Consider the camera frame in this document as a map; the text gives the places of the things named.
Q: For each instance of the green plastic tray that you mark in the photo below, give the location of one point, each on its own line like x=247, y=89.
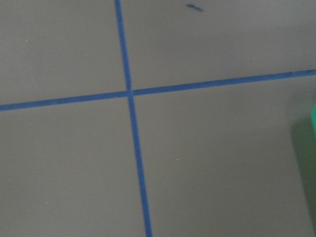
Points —
x=313, y=119

